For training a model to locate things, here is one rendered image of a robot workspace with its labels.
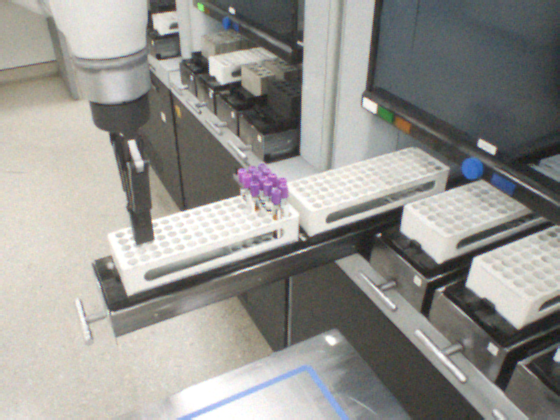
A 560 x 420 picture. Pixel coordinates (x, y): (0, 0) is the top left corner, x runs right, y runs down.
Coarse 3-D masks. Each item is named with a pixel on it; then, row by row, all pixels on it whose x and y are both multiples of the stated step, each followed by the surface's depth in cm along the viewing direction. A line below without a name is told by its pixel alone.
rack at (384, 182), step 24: (360, 168) 95; (384, 168) 95; (408, 168) 95; (432, 168) 94; (312, 192) 91; (336, 192) 90; (360, 192) 90; (384, 192) 90; (408, 192) 96; (432, 192) 95; (312, 216) 86; (336, 216) 93; (360, 216) 90
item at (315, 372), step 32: (288, 352) 67; (320, 352) 67; (352, 352) 67; (224, 384) 64; (256, 384) 63; (288, 384) 63; (320, 384) 63; (352, 384) 63; (128, 416) 61; (160, 416) 60; (192, 416) 60; (224, 416) 60; (256, 416) 60; (288, 416) 60; (320, 416) 60; (352, 416) 59; (384, 416) 59
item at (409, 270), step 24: (384, 240) 87; (408, 240) 85; (504, 240) 84; (384, 264) 88; (408, 264) 82; (432, 264) 80; (456, 264) 82; (384, 288) 86; (408, 288) 84; (432, 288) 80
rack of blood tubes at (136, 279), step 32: (160, 224) 84; (192, 224) 83; (224, 224) 83; (256, 224) 84; (288, 224) 84; (128, 256) 79; (160, 256) 78; (192, 256) 86; (224, 256) 82; (128, 288) 77
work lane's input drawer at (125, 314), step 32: (352, 224) 90; (384, 224) 92; (256, 256) 84; (288, 256) 85; (320, 256) 89; (160, 288) 79; (192, 288) 80; (224, 288) 83; (256, 288) 86; (96, 320) 83; (128, 320) 78; (160, 320) 81
